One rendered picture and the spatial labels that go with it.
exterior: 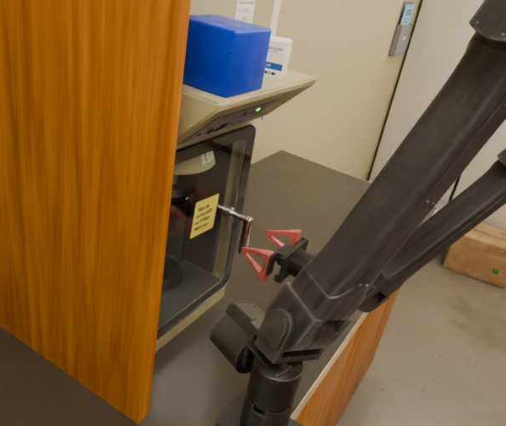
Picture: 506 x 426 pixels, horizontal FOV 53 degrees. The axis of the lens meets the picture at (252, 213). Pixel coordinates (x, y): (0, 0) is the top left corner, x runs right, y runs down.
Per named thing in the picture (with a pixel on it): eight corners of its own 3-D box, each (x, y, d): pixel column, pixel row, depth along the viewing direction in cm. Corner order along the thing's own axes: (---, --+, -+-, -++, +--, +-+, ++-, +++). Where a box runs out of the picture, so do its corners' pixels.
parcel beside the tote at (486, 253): (441, 267, 344) (455, 231, 330) (445, 247, 371) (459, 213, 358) (503, 290, 331) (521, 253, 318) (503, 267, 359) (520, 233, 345)
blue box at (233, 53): (169, 79, 73) (175, 14, 69) (209, 73, 81) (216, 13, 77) (225, 99, 69) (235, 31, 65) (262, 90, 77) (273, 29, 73)
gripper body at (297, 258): (277, 253, 98) (310, 270, 95) (301, 235, 106) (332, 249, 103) (271, 280, 102) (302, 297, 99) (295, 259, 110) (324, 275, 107)
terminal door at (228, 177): (137, 352, 96) (152, 158, 77) (226, 282, 120) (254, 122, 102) (139, 353, 96) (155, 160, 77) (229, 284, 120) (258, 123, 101)
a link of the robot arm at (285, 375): (276, 380, 53) (315, 363, 56) (239, 340, 58) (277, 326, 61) (264, 426, 56) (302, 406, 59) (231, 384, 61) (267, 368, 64)
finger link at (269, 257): (238, 239, 100) (278, 260, 96) (257, 226, 106) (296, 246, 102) (232, 267, 103) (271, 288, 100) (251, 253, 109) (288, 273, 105)
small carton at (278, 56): (252, 73, 86) (258, 36, 84) (259, 68, 91) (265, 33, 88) (280, 79, 86) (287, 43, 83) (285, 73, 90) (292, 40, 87)
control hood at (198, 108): (147, 146, 76) (152, 80, 71) (256, 111, 102) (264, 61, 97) (209, 172, 71) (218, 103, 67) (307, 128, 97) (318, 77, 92)
